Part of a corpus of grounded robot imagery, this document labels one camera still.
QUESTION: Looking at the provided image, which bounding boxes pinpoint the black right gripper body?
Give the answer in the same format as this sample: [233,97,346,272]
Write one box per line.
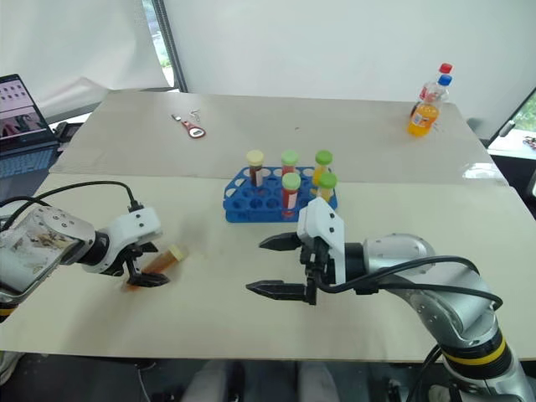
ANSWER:
[298,236,337,291]

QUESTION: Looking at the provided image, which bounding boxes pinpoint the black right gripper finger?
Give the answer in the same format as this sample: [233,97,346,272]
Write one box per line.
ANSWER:
[245,279,317,307]
[258,232,302,253]

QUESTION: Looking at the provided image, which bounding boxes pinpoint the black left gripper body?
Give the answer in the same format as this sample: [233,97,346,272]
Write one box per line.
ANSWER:
[111,242,147,278]

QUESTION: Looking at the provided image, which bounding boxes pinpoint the orange test tube yellow cap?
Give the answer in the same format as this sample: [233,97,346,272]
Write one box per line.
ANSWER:
[122,244,190,293]

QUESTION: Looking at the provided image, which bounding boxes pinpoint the blue test tube rack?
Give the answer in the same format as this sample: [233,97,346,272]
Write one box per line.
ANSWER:
[222,165,338,224]

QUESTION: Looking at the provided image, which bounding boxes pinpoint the red test tube green cap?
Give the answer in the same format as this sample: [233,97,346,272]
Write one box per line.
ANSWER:
[281,149,301,177]
[281,172,302,210]

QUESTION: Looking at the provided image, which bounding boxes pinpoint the yellow test tube green cap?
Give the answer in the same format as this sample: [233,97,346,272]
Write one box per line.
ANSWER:
[317,172,338,203]

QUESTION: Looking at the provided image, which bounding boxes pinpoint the orange test tube green cap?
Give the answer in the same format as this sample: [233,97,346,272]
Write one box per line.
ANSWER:
[312,149,334,186]

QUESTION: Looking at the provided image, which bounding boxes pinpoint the dark red tube yellow cap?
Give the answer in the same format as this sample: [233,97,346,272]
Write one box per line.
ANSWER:
[245,149,266,188]

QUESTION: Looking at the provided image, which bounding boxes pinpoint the grey rounded shape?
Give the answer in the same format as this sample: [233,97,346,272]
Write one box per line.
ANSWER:
[298,361,337,402]
[191,361,230,402]

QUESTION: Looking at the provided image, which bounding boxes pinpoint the red bottle opener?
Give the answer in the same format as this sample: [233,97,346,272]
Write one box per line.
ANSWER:
[180,119,207,140]

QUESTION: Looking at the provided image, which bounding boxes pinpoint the black device beside laptop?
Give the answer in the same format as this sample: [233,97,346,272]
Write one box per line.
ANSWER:
[54,121,81,142]

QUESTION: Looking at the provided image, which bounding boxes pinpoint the open laptop computer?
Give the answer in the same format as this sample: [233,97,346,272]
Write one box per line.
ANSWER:
[0,74,60,180]

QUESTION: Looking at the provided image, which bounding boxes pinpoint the orange soda bottle blue cap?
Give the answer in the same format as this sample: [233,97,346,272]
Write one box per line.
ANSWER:
[406,75,454,138]

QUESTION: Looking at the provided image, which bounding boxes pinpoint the white side table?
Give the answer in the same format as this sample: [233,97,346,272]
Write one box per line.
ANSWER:
[487,134,536,161]

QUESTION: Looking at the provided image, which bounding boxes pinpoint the clear bottle red cap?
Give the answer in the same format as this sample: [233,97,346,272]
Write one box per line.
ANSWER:
[418,62,456,105]

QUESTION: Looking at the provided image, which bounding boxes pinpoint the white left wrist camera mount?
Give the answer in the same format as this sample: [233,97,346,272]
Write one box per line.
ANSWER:
[85,205,164,276]

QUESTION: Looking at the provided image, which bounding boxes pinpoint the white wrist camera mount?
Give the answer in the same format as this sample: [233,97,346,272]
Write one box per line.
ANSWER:
[85,205,164,276]
[296,196,348,286]

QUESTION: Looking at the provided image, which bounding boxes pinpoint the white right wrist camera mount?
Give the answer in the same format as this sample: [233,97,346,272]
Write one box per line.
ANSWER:
[296,196,348,286]

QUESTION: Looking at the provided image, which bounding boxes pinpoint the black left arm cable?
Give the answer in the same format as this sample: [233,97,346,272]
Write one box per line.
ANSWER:
[0,180,146,235]

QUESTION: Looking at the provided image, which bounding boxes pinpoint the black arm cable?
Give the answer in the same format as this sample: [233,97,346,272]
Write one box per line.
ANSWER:
[0,180,146,235]
[314,255,505,312]

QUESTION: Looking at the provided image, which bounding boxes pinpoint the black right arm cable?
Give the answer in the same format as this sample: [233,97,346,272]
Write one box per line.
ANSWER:
[314,255,505,312]

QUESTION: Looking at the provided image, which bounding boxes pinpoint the dark window frame post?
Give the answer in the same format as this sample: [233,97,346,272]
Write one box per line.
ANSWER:
[155,0,188,92]

